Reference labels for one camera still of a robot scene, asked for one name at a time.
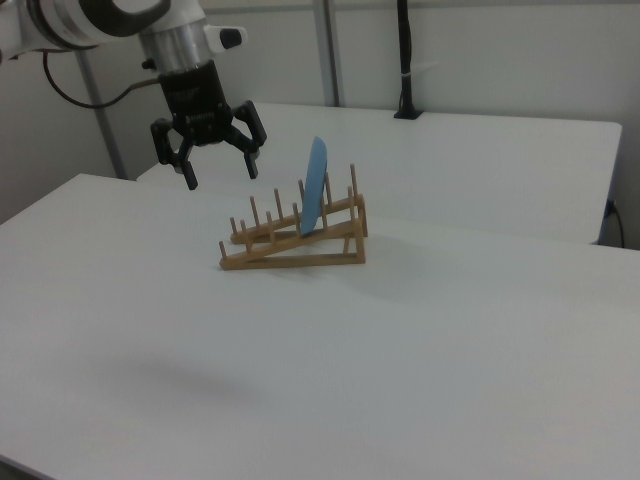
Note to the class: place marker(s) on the grey metal partition post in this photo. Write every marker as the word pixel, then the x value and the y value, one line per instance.
pixel 330 50
pixel 107 145

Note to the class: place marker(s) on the black pole with white tie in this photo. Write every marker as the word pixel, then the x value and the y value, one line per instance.
pixel 405 50

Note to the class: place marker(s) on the wooden plate rack with pegs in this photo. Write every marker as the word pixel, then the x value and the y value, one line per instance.
pixel 250 260

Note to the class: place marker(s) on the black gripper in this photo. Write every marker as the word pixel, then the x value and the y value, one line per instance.
pixel 195 105

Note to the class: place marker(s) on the blue round plate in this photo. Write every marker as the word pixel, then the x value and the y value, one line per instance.
pixel 312 190

